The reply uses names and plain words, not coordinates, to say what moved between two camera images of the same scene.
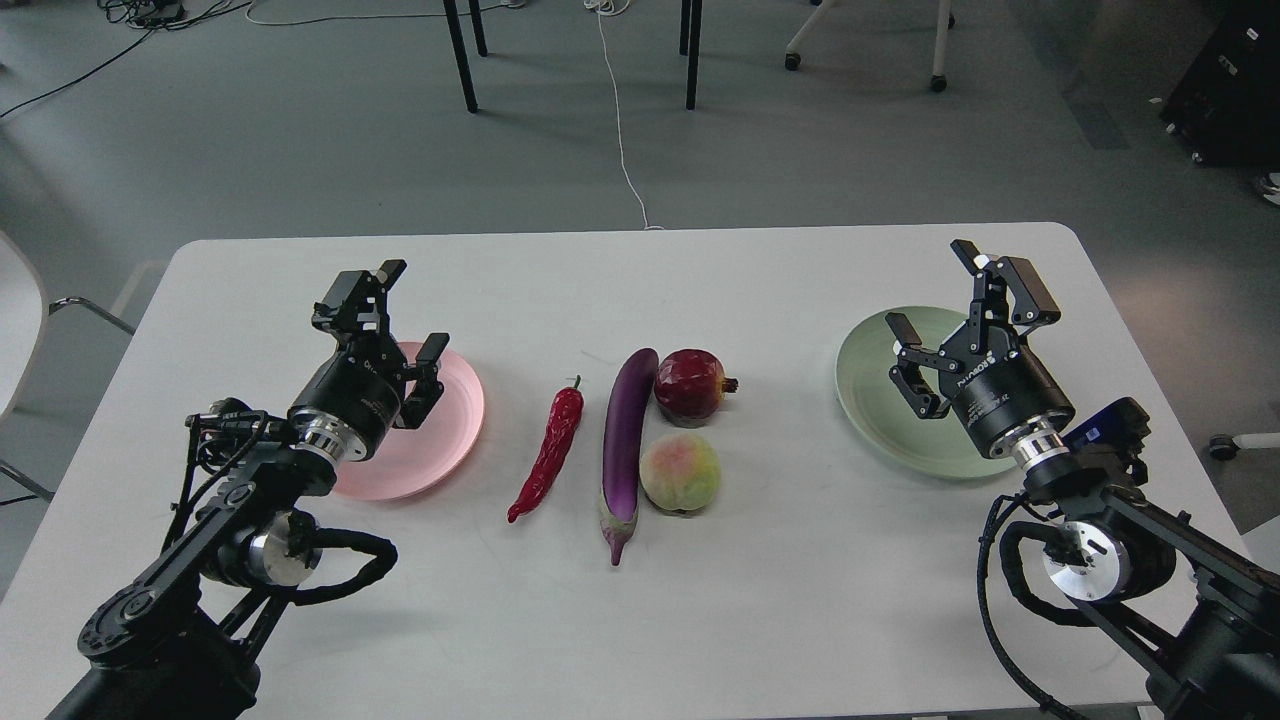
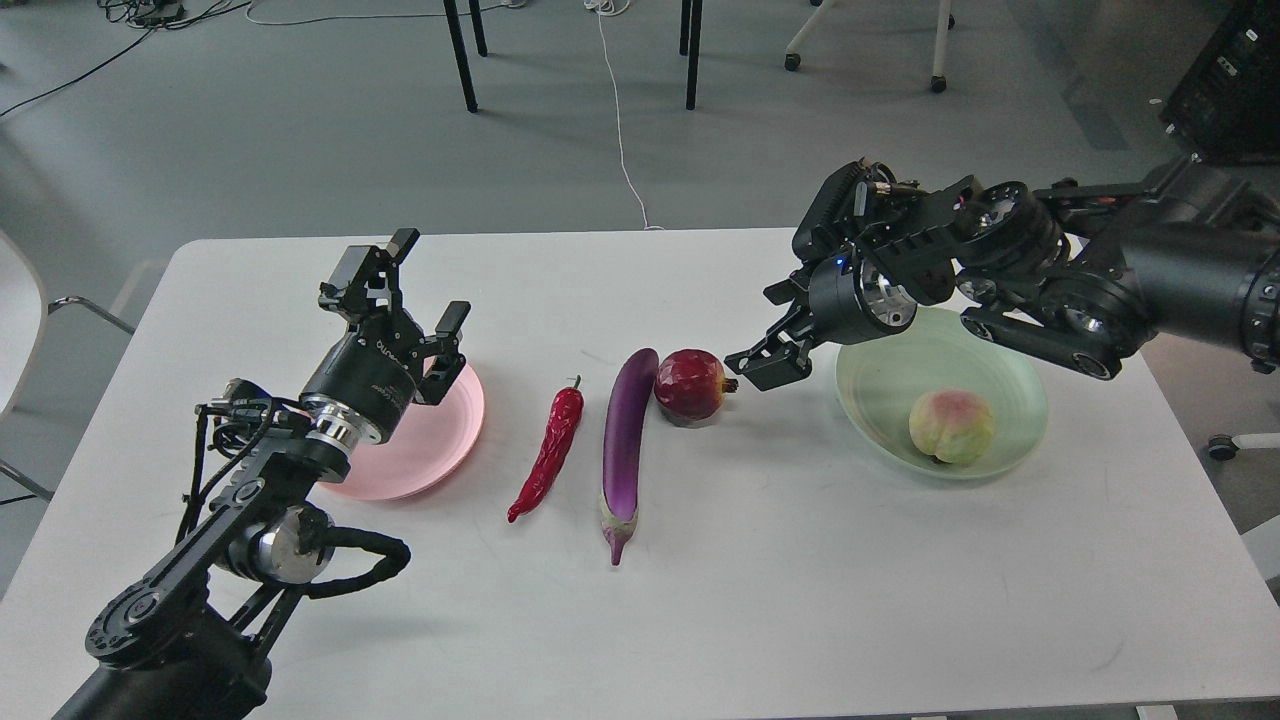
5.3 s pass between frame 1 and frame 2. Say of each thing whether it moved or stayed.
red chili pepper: stayed
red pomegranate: stayed
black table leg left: stayed
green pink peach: moved
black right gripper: moved
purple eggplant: stayed
